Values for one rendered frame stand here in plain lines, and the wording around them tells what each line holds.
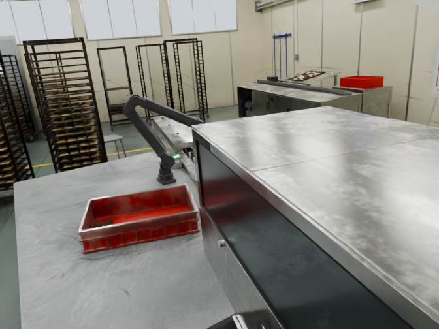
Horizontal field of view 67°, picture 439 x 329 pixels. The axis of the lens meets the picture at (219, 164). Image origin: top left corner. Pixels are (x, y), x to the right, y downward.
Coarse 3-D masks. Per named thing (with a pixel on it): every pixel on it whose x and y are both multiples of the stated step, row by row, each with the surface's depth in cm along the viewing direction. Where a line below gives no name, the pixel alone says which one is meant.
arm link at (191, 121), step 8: (136, 96) 177; (144, 104) 178; (152, 104) 182; (160, 104) 183; (160, 112) 184; (168, 112) 185; (176, 112) 186; (176, 120) 188; (184, 120) 188; (192, 120) 189; (200, 120) 194
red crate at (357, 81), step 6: (342, 78) 500; (348, 78) 489; (354, 78) 478; (360, 78) 513; (366, 78) 502; (372, 78) 465; (378, 78) 470; (342, 84) 503; (348, 84) 491; (354, 84) 481; (360, 84) 471; (366, 84) 465; (372, 84) 469; (378, 84) 473
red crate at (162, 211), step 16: (160, 208) 163; (176, 208) 161; (112, 224) 151; (176, 224) 135; (192, 224) 137; (80, 240) 128; (96, 240) 130; (112, 240) 131; (128, 240) 133; (144, 240) 134
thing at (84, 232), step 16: (144, 192) 159; (160, 192) 161; (176, 192) 163; (96, 208) 156; (112, 208) 158; (128, 208) 160; (144, 208) 162; (192, 208) 140; (80, 224) 132; (128, 224) 130; (144, 224) 131; (160, 224) 133
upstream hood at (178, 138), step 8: (160, 120) 332; (168, 120) 329; (160, 128) 299; (168, 128) 294; (176, 128) 291; (168, 136) 263; (176, 136) 261; (184, 136) 259; (176, 144) 240; (184, 144) 242; (192, 144) 244
